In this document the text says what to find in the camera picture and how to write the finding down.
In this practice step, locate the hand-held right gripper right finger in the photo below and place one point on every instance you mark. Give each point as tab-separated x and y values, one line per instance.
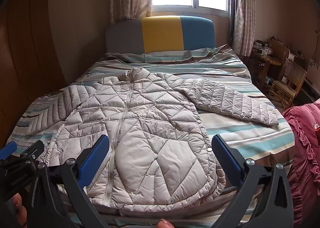
226	161

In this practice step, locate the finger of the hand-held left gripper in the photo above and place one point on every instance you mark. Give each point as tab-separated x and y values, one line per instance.
33	149
8	148

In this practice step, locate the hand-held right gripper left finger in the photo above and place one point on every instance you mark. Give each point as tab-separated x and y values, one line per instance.
96	157

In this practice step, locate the beige quilted puffer jacket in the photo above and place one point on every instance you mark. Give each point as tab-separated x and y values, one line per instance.
150	130

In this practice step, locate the person's left hand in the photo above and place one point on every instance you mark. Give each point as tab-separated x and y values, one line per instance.
16	209

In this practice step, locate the person's right hand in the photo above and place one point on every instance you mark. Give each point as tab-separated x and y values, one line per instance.
165	224

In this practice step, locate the striped duvet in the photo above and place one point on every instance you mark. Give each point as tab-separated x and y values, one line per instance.
237	130

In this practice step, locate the pink ruffled blanket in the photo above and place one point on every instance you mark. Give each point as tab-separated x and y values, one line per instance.
306	147

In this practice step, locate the wooden wardrobe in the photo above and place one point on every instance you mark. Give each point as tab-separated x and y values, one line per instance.
20	55

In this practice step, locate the rattan chair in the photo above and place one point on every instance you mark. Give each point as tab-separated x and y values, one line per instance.
287	85

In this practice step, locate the round wooden table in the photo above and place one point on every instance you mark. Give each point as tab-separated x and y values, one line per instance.
266	64

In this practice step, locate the striped pillow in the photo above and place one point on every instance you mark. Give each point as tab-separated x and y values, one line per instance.
162	56

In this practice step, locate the grey yellow blue headboard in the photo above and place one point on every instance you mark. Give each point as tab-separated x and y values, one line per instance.
160	35

